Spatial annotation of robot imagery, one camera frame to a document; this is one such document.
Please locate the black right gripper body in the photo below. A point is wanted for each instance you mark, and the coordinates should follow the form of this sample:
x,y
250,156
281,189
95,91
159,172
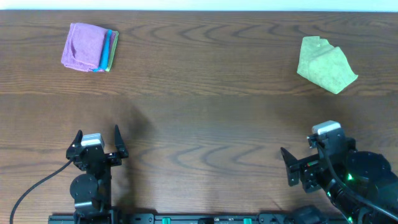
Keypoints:
x,y
314,180

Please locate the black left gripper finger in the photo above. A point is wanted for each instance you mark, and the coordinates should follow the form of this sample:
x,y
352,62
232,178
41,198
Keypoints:
x,y
75,145
119,143

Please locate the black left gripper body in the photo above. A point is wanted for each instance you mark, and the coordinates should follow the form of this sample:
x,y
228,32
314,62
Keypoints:
x,y
102,169

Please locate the purple microfibre cloth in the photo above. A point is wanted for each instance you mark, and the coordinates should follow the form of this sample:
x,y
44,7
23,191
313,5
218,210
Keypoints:
x,y
83,47

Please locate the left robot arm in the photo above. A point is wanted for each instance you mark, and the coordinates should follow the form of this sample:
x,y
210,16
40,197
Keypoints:
x,y
91,191

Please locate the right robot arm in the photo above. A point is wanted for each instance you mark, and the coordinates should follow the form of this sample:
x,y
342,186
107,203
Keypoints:
x,y
360,184

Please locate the folded blue cloth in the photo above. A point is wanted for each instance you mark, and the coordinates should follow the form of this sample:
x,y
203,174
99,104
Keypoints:
x,y
105,53

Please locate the folded green cloth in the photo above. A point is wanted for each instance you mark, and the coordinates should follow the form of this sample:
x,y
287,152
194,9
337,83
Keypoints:
x,y
112,53

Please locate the crumpled green cloth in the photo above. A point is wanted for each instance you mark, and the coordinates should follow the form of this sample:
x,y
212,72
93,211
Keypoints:
x,y
324,65

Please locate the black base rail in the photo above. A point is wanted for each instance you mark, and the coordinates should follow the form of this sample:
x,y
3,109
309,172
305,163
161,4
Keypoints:
x,y
308,214

